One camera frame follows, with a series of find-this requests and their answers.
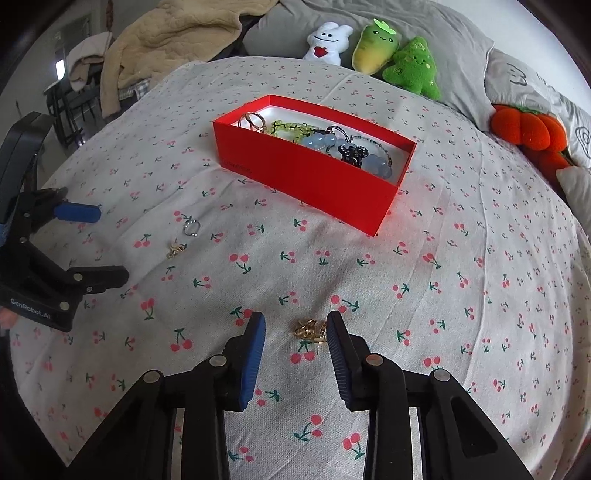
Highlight black hair claw clip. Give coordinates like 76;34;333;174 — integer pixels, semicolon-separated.
337;143;368;164

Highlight plain grey pillow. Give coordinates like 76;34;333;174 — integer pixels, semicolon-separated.
242;0;497;130

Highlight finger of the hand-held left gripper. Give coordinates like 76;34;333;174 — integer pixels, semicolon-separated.
46;187;101;223
65;265;130;296

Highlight yellow green carrot plush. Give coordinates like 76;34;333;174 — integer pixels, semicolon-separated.
352;18;402;75

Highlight green tree plush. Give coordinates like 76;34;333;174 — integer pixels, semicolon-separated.
382;36;441;100

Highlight cherry print bed sheet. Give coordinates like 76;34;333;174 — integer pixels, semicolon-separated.
9;55;587;480

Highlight dark seed bead bracelet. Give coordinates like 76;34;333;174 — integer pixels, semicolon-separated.
351;136;402;167

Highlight orange pumpkin plush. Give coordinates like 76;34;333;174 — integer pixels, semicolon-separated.
489;104;571;185

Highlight red cardboard box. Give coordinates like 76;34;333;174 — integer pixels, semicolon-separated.
212;95;417;237

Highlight black chair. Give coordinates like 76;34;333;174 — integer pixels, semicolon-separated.
44;78;102;148

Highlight blue bead bracelet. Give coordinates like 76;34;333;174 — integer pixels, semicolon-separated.
302;131;393;180

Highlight white bunny plush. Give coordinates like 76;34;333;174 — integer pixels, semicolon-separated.
302;22;354;65

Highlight plaid cloth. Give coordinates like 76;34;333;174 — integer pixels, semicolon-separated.
117;78;153;100

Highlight deer print pillow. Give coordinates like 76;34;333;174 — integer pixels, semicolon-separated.
556;166;591;204

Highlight beige blanket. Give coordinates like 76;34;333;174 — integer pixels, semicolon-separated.
99;0;282;123

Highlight beige clothes pile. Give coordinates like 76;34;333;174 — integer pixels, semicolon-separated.
69;32;114;93

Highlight rose gold rings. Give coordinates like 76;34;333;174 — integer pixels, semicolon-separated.
238;111;269;134

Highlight green bead bracelet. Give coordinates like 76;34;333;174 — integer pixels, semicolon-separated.
270;120;317;143

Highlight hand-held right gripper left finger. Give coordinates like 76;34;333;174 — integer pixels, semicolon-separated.
69;311;267;480

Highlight grey line print pillow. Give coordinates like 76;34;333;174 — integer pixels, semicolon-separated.
485;46;591;169

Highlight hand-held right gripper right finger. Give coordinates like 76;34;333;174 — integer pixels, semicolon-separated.
326;311;522;480

